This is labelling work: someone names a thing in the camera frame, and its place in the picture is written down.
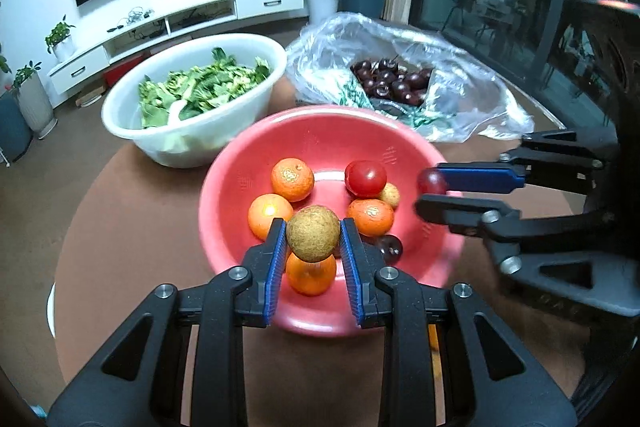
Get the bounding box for plant in grey ribbed pot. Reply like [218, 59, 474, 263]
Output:
[10, 61, 58, 138]

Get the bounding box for red tomato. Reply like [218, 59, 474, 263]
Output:
[345, 160, 388, 198]

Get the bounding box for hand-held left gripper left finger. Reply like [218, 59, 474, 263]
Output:
[47, 217, 291, 427]

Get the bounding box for orange tangerine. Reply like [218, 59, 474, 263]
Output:
[271, 158, 316, 202]
[285, 252, 338, 297]
[347, 198, 396, 238]
[248, 193, 295, 242]

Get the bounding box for pile of dark cherries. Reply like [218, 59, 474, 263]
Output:
[350, 55, 435, 106]

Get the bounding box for bundle of cables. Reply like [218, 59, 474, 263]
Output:
[107, 7, 156, 32]

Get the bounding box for red plastic colander basin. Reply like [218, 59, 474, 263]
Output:
[198, 104, 466, 339]

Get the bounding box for white plastic basin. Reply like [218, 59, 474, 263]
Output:
[101, 33, 287, 168]

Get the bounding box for clear plastic bag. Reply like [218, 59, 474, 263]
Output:
[285, 12, 535, 144]

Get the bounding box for tree plant dark blue pot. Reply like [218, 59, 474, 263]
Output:
[0, 52, 33, 164]

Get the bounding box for green leafy vegetables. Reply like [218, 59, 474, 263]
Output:
[137, 47, 271, 130]

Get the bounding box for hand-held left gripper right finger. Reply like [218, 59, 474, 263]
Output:
[340, 217, 578, 427]

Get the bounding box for small plant white pot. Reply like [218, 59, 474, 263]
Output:
[45, 14, 77, 62]

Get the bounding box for red box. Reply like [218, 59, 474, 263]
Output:
[102, 59, 143, 90]

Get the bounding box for white television cabinet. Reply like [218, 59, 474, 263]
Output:
[47, 0, 307, 95]

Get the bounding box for brown longan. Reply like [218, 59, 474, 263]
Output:
[377, 183, 402, 212]
[286, 204, 342, 264]

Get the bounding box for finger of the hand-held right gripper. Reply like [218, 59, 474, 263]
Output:
[414, 193, 621, 314]
[435, 130, 608, 195]

